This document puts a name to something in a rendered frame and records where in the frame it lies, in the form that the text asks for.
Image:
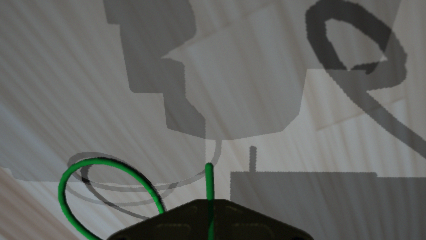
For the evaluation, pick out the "green wire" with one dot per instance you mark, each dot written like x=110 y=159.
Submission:
x=209 y=172

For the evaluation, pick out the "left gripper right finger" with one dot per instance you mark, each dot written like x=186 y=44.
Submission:
x=235 y=222

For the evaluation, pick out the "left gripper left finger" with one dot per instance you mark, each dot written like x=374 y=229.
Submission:
x=186 y=222

